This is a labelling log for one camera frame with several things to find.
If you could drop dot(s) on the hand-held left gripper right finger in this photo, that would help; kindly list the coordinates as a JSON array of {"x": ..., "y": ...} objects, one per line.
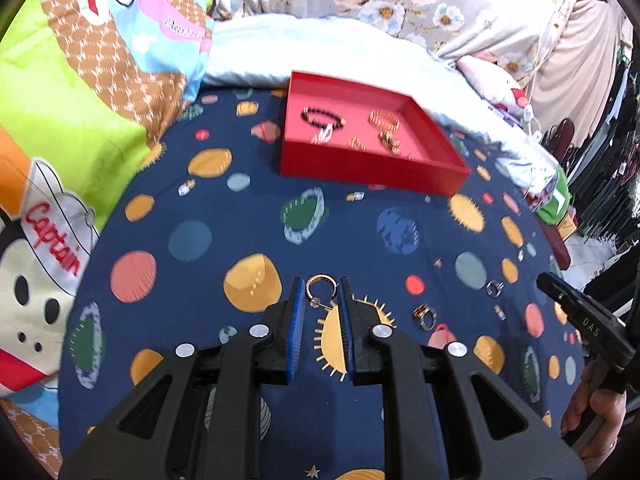
[{"x": 348, "y": 330}]

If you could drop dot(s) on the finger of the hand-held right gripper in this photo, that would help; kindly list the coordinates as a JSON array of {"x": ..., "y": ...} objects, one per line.
[{"x": 595, "y": 327}]

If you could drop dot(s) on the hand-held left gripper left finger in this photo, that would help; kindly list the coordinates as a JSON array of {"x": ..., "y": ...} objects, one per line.
[{"x": 297, "y": 330}]

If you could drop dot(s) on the gold hoop earring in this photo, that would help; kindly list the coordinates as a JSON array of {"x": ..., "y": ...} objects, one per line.
[{"x": 320, "y": 277}]

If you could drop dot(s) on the red shallow box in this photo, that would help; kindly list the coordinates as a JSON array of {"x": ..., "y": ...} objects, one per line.
[{"x": 350, "y": 170}]

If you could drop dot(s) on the person's right hand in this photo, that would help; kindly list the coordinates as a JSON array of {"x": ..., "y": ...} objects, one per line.
[{"x": 580, "y": 400}]

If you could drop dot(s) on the small wooden box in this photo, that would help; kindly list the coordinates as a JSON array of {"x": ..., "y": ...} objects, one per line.
[{"x": 567, "y": 227}]

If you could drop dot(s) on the navy planet print blanket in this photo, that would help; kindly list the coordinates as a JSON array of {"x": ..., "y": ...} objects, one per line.
[{"x": 210, "y": 270}]

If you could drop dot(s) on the green cloth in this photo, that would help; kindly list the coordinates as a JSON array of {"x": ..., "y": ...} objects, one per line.
[{"x": 555, "y": 200}]

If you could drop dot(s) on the rack of hanging clothes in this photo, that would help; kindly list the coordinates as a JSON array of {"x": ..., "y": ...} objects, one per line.
[{"x": 610, "y": 170}]

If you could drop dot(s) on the dark metal chair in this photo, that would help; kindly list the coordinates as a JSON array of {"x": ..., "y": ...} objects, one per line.
[{"x": 559, "y": 135}]

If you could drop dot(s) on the pink cushion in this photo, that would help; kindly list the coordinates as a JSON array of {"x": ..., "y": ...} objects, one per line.
[{"x": 487, "y": 80}]

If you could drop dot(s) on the light blue duvet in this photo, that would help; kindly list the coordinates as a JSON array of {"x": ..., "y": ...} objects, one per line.
[{"x": 260, "y": 55}]

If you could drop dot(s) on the beige curtain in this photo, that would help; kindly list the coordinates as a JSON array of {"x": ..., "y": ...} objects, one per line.
[{"x": 575, "y": 50}]

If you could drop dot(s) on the cartoon monkey print blanket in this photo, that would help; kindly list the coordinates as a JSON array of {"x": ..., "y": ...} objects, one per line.
[{"x": 75, "y": 110}]

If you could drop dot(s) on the grey floral cloth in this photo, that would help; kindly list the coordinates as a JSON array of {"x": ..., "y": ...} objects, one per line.
[{"x": 375, "y": 0}]

